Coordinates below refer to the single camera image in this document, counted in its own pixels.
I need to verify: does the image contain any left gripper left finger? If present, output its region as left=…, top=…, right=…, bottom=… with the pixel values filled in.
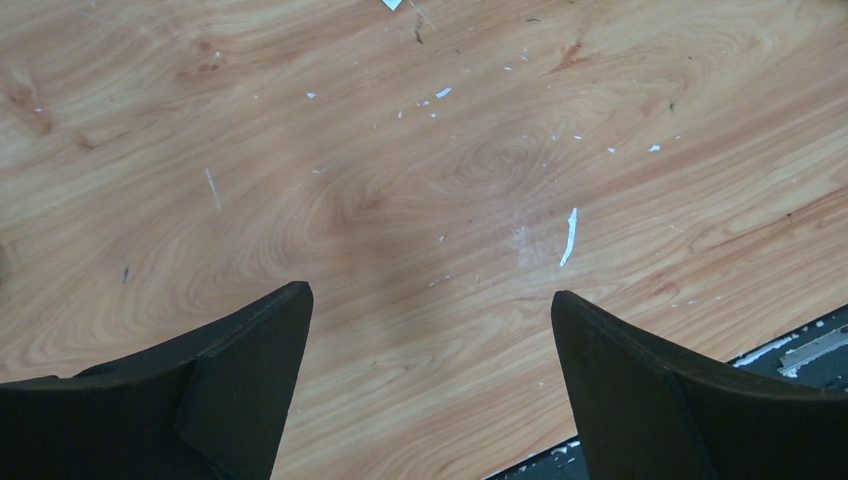
left=1, top=281, right=314, bottom=479

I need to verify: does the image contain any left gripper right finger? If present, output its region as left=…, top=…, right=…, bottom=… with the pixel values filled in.
left=551, top=291, right=847, bottom=479

